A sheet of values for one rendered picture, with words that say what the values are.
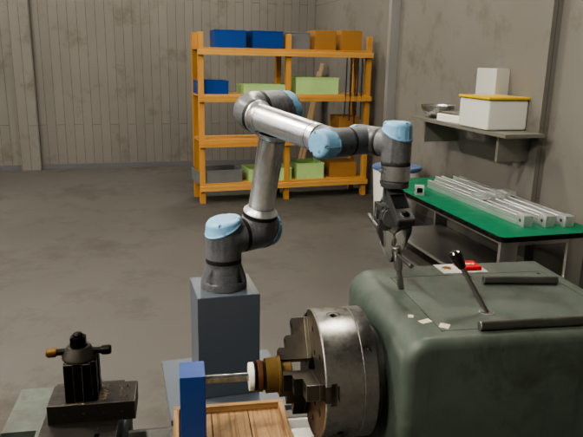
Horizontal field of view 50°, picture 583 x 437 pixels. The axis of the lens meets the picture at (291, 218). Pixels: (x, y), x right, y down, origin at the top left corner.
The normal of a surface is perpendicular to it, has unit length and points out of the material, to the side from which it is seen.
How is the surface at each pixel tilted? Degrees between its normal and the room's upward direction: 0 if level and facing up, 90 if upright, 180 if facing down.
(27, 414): 0
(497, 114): 90
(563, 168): 90
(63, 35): 90
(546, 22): 90
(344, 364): 57
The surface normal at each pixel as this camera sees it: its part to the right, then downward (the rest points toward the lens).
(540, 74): -0.96, 0.05
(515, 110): 0.27, 0.25
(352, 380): 0.17, -0.09
